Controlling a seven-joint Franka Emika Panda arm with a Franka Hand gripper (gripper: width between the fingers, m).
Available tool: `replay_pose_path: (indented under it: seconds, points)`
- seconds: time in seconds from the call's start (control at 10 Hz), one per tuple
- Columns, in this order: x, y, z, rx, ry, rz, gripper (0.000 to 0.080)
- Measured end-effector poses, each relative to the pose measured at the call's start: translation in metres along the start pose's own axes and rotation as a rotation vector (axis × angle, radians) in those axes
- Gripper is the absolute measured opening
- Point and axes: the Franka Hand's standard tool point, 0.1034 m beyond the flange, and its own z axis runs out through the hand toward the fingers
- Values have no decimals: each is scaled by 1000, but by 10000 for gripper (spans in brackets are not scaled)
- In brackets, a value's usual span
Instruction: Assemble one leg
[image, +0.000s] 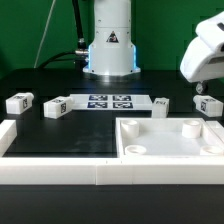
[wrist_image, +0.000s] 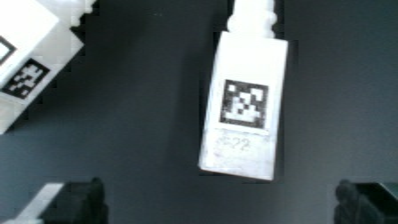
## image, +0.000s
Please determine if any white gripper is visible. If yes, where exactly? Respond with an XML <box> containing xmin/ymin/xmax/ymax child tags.
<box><xmin>180</xmin><ymin>11</ymin><xmax>224</xmax><ymax>94</ymax></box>

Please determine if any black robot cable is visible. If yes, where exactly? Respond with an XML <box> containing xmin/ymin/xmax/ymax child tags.
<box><xmin>37</xmin><ymin>0</ymin><xmax>90</xmax><ymax>70</ymax></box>

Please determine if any white U-shaped fence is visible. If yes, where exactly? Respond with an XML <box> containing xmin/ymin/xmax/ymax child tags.
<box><xmin>0</xmin><ymin>120</ymin><xmax>224</xmax><ymax>185</ymax></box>

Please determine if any white marker base sheet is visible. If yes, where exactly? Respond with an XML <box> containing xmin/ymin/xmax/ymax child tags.
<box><xmin>70</xmin><ymin>94</ymin><xmax>152</xmax><ymax>111</ymax></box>

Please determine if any thin white cable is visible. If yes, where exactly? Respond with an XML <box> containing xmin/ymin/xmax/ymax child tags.
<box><xmin>33</xmin><ymin>0</ymin><xmax>57</xmax><ymax>69</ymax></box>

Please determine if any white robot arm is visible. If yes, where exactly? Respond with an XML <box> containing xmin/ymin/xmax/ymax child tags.
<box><xmin>83</xmin><ymin>0</ymin><xmax>224</xmax><ymax>84</ymax></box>

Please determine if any white square table top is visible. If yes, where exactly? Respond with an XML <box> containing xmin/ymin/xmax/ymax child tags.
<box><xmin>115</xmin><ymin>118</ymin><xmax>224</xmax><ymax>158</ymax></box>

